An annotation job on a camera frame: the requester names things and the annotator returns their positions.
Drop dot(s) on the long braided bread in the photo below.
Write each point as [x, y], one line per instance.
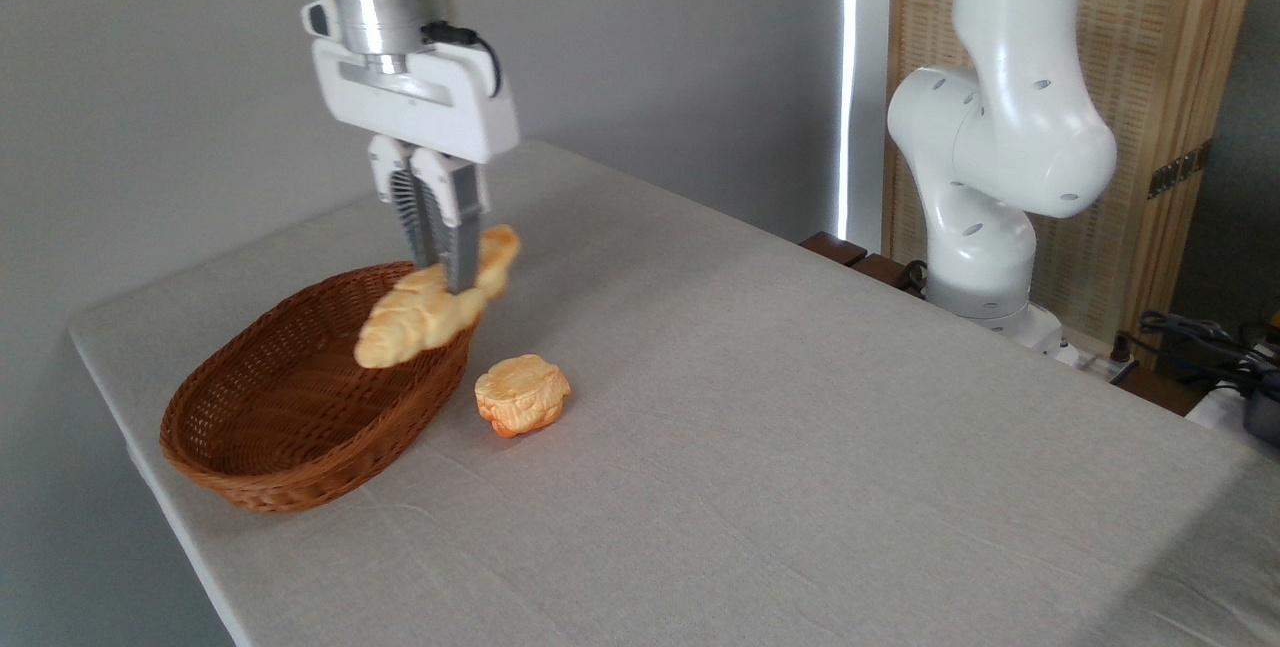
[400, 327]

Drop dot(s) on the grey tablecloth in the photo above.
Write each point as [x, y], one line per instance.
[800, 477]

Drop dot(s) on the wooden rattan folding screen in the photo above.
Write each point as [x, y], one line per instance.
[1150, 47]

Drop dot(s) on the dark brown wooden block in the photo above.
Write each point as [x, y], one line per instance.
[832, 248]
[880, 270]

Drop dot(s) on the dark metal screen hinge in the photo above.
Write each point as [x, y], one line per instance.
[1180, 169]

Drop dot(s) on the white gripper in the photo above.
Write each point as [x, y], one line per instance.
[430, 112]

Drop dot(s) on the brown wicker basket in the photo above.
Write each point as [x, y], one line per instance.
[300, 487]

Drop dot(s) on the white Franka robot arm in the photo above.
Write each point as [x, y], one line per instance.
[1000, 127]

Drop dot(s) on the round orange bread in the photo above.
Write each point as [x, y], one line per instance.
[522, 395]

